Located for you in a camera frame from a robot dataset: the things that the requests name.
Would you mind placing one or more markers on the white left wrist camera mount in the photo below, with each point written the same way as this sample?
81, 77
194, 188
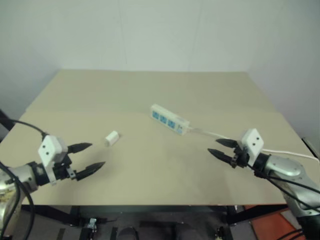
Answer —
50, 150

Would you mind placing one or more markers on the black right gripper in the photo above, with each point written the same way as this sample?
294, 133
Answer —
239, 158

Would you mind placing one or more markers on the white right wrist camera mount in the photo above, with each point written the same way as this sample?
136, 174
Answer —
253, 141

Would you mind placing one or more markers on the white power strip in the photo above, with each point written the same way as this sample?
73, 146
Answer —
169, 119

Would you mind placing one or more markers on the white plug adapter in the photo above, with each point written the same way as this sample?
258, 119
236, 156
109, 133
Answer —
112, 139

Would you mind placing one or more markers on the orange floor mat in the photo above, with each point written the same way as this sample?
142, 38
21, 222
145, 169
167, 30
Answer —
272, 222

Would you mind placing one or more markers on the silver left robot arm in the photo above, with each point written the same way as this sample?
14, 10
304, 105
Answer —
23, 175

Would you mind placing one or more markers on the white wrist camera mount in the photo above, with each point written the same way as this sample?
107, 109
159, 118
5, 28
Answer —
253, 141
50, 150

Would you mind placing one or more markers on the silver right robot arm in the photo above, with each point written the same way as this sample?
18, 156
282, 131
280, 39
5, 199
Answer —
290, 168

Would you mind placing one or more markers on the black table frame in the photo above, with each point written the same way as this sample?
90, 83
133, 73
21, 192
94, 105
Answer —
130, 212

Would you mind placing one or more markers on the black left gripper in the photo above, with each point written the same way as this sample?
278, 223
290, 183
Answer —
62, 168

